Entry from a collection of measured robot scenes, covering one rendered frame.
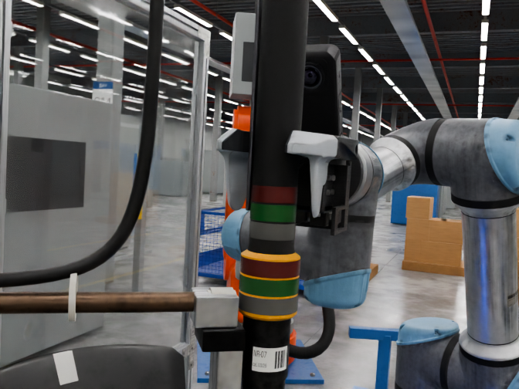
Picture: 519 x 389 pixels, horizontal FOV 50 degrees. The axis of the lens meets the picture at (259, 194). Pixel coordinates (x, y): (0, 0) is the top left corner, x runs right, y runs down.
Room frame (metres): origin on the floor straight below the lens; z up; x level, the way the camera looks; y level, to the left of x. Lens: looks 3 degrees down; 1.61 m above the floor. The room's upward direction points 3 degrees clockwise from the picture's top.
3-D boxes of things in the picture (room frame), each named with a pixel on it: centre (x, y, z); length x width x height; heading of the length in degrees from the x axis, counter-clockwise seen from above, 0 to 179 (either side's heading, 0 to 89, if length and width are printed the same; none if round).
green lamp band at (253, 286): (0.40, -0.01, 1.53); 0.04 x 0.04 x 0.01
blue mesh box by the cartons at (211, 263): (7.75, 0.27, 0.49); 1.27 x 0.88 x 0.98; 159
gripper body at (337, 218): (0.50, -0.05, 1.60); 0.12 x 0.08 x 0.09; 160
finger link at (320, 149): (0.39, -0.04, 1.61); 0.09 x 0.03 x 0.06; 170
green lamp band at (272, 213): (0.40, -0.01, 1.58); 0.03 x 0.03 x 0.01
